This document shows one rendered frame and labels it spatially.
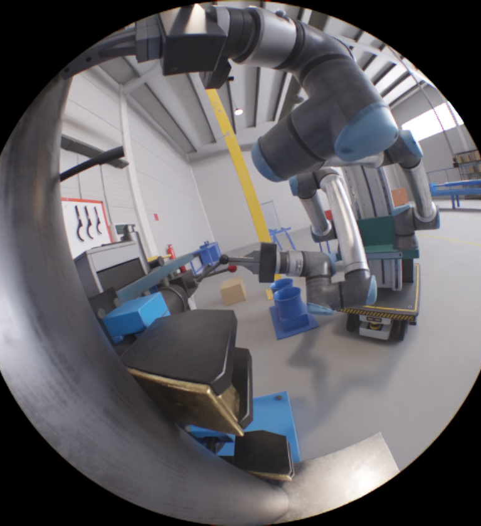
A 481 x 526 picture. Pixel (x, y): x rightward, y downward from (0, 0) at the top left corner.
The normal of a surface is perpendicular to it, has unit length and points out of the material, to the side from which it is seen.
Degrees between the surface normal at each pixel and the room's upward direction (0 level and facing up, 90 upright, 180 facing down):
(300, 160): 145
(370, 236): 90
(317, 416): 0
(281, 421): 0
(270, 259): 90
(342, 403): 0
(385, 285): 90
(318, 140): 130
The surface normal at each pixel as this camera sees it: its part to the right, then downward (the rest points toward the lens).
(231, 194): -0.04, 0.20
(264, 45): 0.37, 0.93
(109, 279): 0.95, -0.29
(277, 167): -0.44, 0.88
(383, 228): -0.78, 0.36
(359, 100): -0.48, 0.32
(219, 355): -0.30, -0.94
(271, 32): 0.44, 0.78
